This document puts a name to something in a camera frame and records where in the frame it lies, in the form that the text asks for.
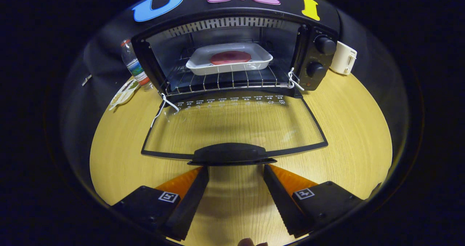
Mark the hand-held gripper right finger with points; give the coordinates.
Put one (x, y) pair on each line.
(279, 202)

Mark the black toaster oven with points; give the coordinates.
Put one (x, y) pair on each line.
(319, 68)

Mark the small silver clip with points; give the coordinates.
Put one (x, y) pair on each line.
(86, 80)

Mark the white square dish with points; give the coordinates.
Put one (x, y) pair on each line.
(203, 62)

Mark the clear plastic water bottle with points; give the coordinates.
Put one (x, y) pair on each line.
(135, 66)

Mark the green snack packet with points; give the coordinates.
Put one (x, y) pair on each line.
(123, 94)

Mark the white pop-up toaster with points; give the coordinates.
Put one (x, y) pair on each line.
(343, 59)

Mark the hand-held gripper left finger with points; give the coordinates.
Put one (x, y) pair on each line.
(189, 202)

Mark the pink round meat slice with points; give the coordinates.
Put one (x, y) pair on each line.
(230, 57)

